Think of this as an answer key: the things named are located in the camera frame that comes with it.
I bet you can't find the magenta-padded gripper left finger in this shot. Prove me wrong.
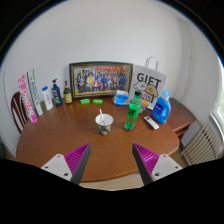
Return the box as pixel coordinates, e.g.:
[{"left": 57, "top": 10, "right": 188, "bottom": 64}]
[{"left": 40, "top": 143, "right": 92, "bottom": 185}]

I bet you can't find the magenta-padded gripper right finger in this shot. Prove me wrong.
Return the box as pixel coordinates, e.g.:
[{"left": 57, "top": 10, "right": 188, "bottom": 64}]
[{"left": 131, "top": 143, "right": 184, "bottom": 186}]

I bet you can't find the green plastic drink bottle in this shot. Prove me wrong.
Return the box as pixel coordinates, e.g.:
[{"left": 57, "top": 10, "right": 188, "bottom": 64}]
[{"left": 124, "top": 90, "right": 142, "bottom": 131}]

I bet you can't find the white radiator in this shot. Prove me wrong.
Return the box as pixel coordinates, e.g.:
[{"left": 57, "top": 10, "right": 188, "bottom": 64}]
[{"left": 180, "top": 123, "right": 223, "bottom": 167}]

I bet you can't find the white remote control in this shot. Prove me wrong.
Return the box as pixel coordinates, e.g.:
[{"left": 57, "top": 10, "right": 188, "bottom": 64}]
[{"left": 143, "top": 115, "right": 160, "bottom": 130}]

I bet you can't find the blue detergent bottle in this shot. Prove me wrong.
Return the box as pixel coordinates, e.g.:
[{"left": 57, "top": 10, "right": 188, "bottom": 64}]
[{"left": 151, "top": 89, "right": 172, "bottom": 125}]

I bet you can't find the flat round red coaster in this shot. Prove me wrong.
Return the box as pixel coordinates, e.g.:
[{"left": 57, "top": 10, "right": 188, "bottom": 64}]
[{"left": 122, "top": 123, "right": 137, "bottom": 133}]

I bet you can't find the white paper cup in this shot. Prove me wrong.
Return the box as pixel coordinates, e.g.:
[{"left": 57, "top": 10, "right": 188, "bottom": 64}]
[{"left": 95, "top": 113, "right": 114, "bottom": 136}]

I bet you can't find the colourful puzzle cube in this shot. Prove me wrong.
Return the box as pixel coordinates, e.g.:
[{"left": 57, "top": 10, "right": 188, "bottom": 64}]
[{"left": 139, "top": 100, "right": 149, "bottom": 113}]

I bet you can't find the white lotion bottle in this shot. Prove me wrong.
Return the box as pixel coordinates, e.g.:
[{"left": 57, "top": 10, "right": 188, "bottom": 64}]
[{"left": 41, "top": 86, "right": 54, "bottom": 111}]

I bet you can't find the white spoon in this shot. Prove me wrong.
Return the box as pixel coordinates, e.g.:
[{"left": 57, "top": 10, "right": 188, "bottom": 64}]
[{"left": 98, "top": 108, "right": 107, "bottom": 126}]

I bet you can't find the brown wooden chair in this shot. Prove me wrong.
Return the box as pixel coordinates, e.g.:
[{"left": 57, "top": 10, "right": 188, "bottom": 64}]
[{"left": 10, "top": 91, "right": 29, "bottom": 134}]

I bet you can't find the dark blue pump bottle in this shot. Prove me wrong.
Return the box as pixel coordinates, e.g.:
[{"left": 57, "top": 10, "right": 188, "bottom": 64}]
[{"left": 51, "top": 78, "right": 63, "bottom": 107}]

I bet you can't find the pink and white box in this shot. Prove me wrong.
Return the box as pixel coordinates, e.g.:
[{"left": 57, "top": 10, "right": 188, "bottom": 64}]
[{"left": 17, "top": 73, "right": 38, "bottom": 124}]

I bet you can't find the dark bottle with yellow label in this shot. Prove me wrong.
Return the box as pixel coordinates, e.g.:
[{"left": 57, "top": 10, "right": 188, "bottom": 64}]
[{"left": 63, "top": 80, "right": 73, "bottom": 105}]

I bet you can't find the green and white box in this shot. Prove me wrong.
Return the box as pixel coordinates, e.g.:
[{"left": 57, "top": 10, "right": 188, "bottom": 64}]
[{"left": 26, "top": 68, "right": 44, "bottom": 117}]

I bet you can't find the blue tissue pack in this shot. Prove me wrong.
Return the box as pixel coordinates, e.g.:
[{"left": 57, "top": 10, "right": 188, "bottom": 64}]
[{"left": 112, "top": 89, "right": 132, "bottom": 106}]

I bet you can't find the white paper gift bag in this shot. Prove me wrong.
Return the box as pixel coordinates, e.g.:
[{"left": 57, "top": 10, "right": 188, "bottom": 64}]
[{"left": 128, "top": 56, "right": 168, "bottom": 110}]

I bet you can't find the framed group picture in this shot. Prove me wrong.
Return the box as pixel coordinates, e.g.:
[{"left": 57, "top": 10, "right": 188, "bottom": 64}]
[{"left": 69, "top": 61, "right": 134, "bottom": 100}]

